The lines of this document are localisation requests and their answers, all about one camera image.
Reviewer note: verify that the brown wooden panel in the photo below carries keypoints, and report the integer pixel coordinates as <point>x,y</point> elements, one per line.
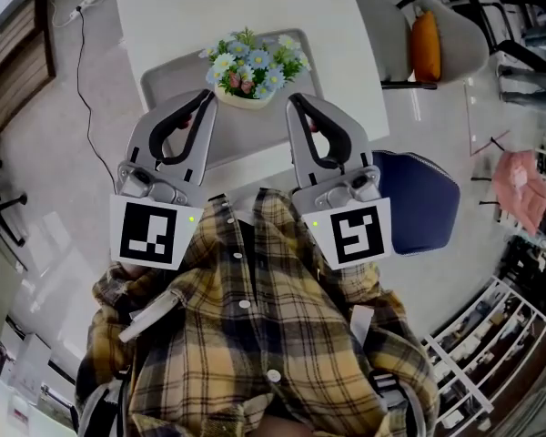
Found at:
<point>13,66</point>

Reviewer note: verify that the dark blue chair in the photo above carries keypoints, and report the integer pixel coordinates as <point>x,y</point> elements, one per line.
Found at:
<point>418,203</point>

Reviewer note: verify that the white shelf rack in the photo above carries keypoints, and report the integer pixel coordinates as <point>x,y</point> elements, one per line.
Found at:
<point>482,335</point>

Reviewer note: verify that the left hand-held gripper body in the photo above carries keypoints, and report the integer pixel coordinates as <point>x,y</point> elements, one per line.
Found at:
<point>164,189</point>

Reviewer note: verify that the grey armchair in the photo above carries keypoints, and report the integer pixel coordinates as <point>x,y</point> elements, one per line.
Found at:
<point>459,39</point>

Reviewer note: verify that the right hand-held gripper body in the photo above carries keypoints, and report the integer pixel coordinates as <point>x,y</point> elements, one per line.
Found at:
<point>346,194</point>

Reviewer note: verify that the grey plastic tray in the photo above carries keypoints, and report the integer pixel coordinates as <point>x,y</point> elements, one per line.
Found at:
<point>168,78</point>

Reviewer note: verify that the pink cloth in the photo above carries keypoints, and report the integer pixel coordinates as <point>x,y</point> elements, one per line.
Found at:
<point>521,185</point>

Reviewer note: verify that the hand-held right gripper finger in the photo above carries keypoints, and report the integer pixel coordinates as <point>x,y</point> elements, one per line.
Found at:
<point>300,148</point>
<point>350,135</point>

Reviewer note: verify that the orange cushion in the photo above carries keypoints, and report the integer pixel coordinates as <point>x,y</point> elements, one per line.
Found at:
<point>426,46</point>

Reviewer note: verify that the black office chair base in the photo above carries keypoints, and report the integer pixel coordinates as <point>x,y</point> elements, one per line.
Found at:
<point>0,207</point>

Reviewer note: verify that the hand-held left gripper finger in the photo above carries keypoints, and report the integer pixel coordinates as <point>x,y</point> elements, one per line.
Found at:
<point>202,144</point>
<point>141,125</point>

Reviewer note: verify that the yellow plaid shirt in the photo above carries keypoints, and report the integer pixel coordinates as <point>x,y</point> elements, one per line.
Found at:
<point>264,326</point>

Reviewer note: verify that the white power strip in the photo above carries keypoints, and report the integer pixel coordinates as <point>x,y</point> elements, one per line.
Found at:
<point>83,6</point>

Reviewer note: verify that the blue white potted flower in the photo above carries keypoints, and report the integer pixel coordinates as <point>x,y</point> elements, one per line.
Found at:
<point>250,68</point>

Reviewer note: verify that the black frame chair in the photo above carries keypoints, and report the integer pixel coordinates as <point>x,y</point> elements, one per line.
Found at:
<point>505,12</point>

